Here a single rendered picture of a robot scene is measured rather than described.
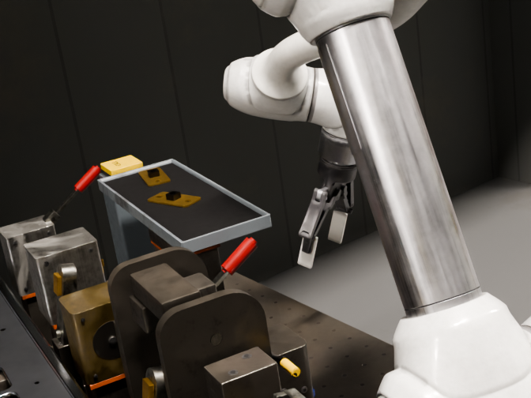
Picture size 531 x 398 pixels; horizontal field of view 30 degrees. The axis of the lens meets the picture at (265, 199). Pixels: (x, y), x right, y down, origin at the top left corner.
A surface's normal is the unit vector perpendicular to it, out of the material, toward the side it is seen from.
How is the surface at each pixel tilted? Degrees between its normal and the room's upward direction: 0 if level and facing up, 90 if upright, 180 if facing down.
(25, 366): 0
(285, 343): 0
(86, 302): 0
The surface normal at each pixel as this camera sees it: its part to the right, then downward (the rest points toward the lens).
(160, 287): -0.14, -0.93
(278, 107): -0.01, 0.88
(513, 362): 0.29, -0.29
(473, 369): 0.07, -0.16
